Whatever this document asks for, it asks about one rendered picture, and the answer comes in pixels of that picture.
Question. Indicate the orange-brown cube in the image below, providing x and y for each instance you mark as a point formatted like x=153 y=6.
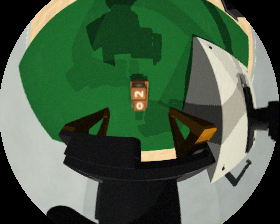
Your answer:
x=139 y=105
x=139 y=92

